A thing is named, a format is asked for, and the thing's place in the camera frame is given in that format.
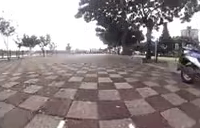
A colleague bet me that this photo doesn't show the checkered paved plaza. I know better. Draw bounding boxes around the checkered paved plaza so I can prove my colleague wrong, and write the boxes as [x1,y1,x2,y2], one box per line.
[0,53,200,128]

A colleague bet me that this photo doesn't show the row of large dark trees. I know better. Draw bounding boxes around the row of large dark trees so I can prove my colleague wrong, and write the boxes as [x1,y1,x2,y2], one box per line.
[74,0,200,62]

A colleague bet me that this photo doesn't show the pole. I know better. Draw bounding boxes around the pole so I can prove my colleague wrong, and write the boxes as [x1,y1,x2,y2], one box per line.
[154,38,159,64]

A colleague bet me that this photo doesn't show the robot's own part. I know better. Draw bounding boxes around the robot's own part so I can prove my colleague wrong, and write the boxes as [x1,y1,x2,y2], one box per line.
[56,119,67,128]
[127,122,137,128]

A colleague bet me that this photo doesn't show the row of small trees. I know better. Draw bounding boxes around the row of small trees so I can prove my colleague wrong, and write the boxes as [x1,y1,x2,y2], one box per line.
[0,12,73,60]

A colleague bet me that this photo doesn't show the pale building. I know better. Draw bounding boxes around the pale building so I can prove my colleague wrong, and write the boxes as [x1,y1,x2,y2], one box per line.
[180,25,200,45]

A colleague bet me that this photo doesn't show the white scooter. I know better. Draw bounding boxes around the white scooter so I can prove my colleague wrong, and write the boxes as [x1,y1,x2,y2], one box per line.
[177,45,200,84]

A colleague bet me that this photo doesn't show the wooden railing fence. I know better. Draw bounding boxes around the wooden railing fence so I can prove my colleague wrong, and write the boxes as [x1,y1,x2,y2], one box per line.
[0,48,26,61]

